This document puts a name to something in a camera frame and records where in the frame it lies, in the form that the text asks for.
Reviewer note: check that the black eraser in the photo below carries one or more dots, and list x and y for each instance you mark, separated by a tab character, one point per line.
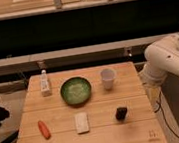
121	113

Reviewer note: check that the green bowl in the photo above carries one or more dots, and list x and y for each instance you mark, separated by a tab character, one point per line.
75	91

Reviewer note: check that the orange carrot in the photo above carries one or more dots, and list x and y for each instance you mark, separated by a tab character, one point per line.
44	130

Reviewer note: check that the white sponge block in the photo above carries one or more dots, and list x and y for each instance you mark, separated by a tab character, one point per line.
82	124

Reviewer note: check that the white small bottle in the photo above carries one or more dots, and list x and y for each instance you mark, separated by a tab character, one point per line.
44	82

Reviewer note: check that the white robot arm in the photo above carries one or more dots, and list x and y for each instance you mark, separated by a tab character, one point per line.
162	57

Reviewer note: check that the white paper cup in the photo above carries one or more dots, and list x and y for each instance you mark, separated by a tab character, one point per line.
108	77

